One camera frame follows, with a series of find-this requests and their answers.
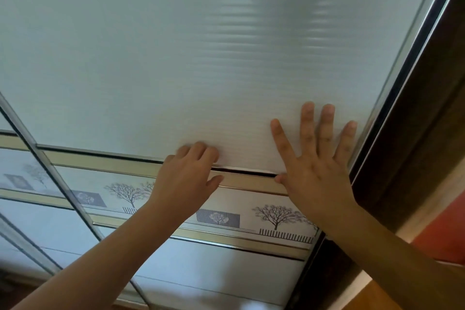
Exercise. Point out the person's right hand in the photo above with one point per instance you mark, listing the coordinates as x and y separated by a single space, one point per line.
319 182

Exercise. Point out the person's left hand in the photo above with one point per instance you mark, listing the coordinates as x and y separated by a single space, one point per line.
185 182

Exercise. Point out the wooden wardrobe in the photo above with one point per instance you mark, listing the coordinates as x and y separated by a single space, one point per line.
417 121

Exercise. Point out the person's right forearm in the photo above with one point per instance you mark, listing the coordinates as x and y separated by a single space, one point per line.
399 269

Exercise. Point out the person's left forearm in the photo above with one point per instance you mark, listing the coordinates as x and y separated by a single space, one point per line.
109 259

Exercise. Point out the red wooden room door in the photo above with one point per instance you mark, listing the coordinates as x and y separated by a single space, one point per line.
447 233

